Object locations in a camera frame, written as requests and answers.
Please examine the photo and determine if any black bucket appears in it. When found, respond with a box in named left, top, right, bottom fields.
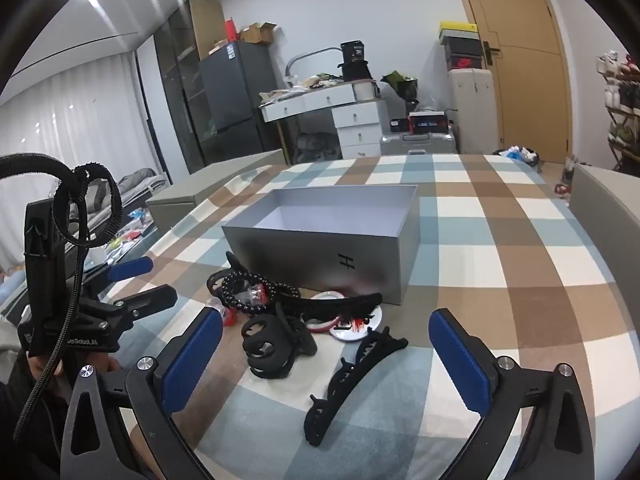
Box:
left=337, top=40, right=375, bottom=82

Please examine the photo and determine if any black hair claw clip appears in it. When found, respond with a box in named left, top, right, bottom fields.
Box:
left=240, top=310, right=318, bottom=380

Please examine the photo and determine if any wooden door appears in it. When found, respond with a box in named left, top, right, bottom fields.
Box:
left=447, top=0, right=573, bottom=163

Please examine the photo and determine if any colourful floor clutter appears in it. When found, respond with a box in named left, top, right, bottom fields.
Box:
left=554, top=157, right=576, bottom=196

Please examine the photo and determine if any grey cloth under desk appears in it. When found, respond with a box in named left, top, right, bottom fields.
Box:
left=295, top=132, right=342, bottom=163

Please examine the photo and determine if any white round pin badge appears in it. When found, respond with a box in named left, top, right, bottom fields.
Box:
left=302, top=290, right=353, bottom=335

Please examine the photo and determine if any person's left hand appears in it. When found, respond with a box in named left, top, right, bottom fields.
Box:
left=27, top=352, right=123, bottom=403

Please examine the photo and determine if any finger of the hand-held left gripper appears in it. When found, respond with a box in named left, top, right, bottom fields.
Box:
left=80, top=284, right=179, bottom=336
left=85, top=256, right=155, bottom=293

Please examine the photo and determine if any grey clothing pile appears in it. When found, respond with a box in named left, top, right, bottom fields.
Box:
left=111, top=167, right=167, bottom=206

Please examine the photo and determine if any black wrapped bouquet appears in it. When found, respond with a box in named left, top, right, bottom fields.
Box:
left=380, top=71, right=420, bottom=111

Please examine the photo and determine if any grey shoe box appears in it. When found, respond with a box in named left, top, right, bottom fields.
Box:
left=442, top=39, right=483, bottom=57

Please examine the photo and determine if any dark grey refrigerator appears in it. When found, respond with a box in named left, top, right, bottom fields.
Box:
left=199, top=40, right=281, bottom=168

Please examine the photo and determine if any checked tablecloth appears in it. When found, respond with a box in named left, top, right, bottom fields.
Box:
left=100, top=152, right=640, bottom=480

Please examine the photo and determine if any white suitcase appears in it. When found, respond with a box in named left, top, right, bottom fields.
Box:
left=446, top=67, right=503, bottom=156

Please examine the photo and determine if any black beaded bracelet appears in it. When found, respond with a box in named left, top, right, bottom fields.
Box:
left=220, top=270, right=301, bottom=317

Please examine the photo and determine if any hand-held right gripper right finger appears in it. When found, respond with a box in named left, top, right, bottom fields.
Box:
left=429, top=308, right=596, bottom=480

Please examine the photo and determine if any long black hair clip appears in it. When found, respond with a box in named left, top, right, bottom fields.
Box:
left=206, top=252, right=384, bottom=323

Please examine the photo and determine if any dark glass door cabinet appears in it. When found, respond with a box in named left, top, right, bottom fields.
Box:
left=152, top=7, right=208, bottom=176

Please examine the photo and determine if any curved grey metal pipe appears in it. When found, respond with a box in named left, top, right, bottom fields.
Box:
left=284, top=46, right=343, bottom=78

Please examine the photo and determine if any pile of desk clutter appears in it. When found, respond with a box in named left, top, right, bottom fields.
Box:
left=259, top=72, right=346, bottom=106

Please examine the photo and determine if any black red shoe box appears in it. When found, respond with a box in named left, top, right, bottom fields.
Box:
left=446, top=54, right=487, bottom=72

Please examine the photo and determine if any white curtain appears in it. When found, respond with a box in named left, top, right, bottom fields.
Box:
left=0, top=52, right=166, bottom=271

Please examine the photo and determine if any flat brown cardboard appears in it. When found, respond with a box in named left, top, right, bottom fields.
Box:
left=187, top=0, right=227, bottom=61

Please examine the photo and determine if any grey upholstered bench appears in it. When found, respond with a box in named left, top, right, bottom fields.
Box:
left=569, top=164, right=640, bottom=321

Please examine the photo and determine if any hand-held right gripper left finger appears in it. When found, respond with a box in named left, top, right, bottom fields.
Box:
left=60, top=306, right=224, bottom=480

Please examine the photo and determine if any dark bracelet with clear beads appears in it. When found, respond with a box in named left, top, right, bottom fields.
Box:
left=212, top=282, right=273, bottom=327

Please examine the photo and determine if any shoe rack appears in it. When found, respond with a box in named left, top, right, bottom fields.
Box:
left=596, top=51, right=640, bottom=177

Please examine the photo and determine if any open cardboard box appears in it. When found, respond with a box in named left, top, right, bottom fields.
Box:
left=239, top=22, right=279, bottom=46

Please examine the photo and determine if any white desk with drawers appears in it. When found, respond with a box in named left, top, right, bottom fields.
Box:
left=259, top=80, right=388, bottom=161

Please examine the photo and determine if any black velcro strap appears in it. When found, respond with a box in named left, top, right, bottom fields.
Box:
left=52, top=162, right=124, bottom=249

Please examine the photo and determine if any silver grey cardboard box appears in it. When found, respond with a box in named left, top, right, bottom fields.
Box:
left=221, top=184, right=420, bottom=307

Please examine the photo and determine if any silver suitcase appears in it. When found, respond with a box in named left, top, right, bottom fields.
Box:
left=380, top=125, right=458, bottom=157

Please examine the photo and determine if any yellow shoe box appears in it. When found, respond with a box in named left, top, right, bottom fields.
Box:
left=439, top=21, right=479, bottom=41

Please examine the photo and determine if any grey box lid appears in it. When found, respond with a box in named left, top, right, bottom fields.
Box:
left=145, top=149, right=287, bottom=231

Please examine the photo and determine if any white red printed round badge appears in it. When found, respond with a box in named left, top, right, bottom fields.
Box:
left=330, top=306, right=384, bottom=343

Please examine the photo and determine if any black banana hair clip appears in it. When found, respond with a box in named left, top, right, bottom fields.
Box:
left=302, top=327, right=409, bottom=448

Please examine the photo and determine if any black trash bag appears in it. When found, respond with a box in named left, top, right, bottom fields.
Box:
left=492, top=146, right=542, bottom=167

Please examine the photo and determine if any person's dark clothing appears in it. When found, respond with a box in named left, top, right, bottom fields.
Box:
left=0, top=350, right=66, bottom=480

